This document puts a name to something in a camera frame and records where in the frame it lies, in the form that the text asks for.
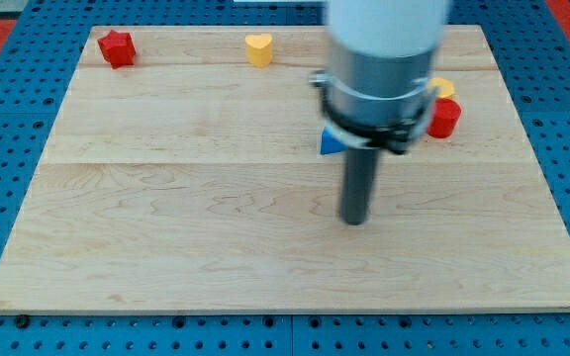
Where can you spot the blue triangle block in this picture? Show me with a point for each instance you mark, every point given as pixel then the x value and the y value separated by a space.
pixel 329 144

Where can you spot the light wooden board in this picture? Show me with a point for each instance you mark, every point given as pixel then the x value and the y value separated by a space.
pixel 191 183

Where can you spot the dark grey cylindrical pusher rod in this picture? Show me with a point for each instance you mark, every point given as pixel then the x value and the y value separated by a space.
pixel 360 167

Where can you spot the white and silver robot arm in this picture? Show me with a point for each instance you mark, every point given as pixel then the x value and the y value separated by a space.
pixel 380 56

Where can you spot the red star block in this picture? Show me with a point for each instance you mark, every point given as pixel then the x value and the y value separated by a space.
pixel 118 49

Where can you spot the yellow heart block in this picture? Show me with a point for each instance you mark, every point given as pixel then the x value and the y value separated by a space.
pixel 259 49

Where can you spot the yellow hexagon block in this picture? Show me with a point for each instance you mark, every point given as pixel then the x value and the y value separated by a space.
pixel 444 88

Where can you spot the red cylinder block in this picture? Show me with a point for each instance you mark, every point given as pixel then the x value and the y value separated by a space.
pixel 445 116

